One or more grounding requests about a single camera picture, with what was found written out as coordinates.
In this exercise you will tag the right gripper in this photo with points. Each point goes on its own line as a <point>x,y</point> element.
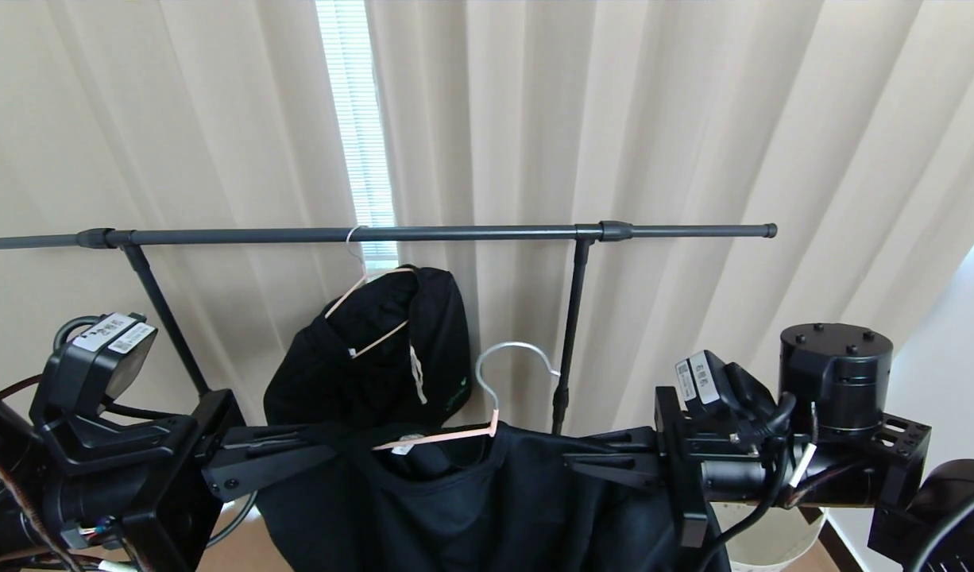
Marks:
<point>689,492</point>

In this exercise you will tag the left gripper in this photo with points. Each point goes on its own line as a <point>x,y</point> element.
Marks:
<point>177,508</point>

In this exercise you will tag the black shorts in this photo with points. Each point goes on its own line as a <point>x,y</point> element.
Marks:
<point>376,389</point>

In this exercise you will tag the black garment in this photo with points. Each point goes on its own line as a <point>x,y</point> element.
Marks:
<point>495,516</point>

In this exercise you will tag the pink clothes hanger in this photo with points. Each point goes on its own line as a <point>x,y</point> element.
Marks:
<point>380,338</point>
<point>455,435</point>

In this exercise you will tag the white laundry basket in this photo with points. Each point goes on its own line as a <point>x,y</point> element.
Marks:
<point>773,540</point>

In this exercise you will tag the black clothes rack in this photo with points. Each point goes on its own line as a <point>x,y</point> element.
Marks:
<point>455,233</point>

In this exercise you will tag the beige curtain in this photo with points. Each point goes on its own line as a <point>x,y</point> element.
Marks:
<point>654,119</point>
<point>177,119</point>

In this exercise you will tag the window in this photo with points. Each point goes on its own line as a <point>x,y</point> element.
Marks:
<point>352,119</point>

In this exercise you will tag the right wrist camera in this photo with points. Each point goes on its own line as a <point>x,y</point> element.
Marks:
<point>725,385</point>

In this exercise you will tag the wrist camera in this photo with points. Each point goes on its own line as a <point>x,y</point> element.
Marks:
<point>98,373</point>
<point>725,385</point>

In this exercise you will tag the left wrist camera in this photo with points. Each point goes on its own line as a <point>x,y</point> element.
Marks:
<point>98,373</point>

